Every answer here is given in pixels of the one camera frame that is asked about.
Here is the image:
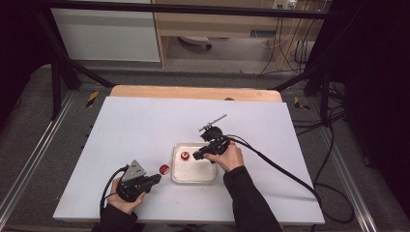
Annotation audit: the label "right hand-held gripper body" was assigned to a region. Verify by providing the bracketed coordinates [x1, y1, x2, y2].
[198, 114, 232, 156]

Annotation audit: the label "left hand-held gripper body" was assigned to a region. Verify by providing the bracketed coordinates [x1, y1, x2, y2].
[115, 159, 153, 203]

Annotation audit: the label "square white tray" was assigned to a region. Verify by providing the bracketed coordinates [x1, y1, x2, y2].
[170, 142, 218, 186]

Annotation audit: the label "person's right hand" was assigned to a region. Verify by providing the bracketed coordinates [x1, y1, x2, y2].
[203, 142, 246, 173]

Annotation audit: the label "person's left hand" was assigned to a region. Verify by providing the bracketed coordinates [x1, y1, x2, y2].
[106, 178, 147, 216]

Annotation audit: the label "wooden table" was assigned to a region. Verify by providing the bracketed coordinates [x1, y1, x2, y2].
[109, 84, 284, 103]

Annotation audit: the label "yellow black striped tape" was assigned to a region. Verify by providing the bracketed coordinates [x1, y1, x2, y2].
[293, 96, 311, 111]
[85, 90, 100, 108]

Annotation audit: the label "white chair base with wheel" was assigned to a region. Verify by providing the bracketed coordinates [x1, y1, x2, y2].
[178, 35, 214, 50]

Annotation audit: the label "wooden desk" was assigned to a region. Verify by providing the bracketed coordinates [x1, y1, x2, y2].
[151, 0, 327, 72]

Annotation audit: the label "white cabinet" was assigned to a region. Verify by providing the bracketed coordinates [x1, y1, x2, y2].
[48, 0, 161, 63]

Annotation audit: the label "white power strip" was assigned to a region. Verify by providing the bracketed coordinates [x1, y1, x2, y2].
[272, 0, 298, 10]

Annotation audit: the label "dark curtain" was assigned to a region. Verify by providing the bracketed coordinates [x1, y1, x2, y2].
[0, 0, 54, 125]
[328, 0, 410, 212]

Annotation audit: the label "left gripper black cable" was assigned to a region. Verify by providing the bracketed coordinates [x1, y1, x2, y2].
[99, 164, 130, 216]

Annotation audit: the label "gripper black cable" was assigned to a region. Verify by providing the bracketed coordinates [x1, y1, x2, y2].
[224, 133, 356, 224]
[99, 164, 130, 216]

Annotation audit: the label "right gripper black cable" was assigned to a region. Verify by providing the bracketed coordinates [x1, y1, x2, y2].
[224, 133, 356, 224]

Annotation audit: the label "aluminium rail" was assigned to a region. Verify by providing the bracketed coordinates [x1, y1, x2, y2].
[317, 126, 379, 232]
[0, 91, 77, 220]

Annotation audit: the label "black hanging cable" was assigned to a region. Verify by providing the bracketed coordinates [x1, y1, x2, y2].
[258, 17, 285, 76]

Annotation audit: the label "black floor cables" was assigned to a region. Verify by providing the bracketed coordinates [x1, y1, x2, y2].
[290, 81, 346, 136]

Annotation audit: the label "white hanging cable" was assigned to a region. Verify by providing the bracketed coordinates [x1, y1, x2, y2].
[261, 8, 303, 49]

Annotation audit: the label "bundle of black cables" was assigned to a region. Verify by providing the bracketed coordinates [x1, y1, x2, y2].
[293, 18, 319, 67]

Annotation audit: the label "black metal frame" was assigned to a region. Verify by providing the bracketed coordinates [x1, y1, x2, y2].
[33, 2, 335, 127]

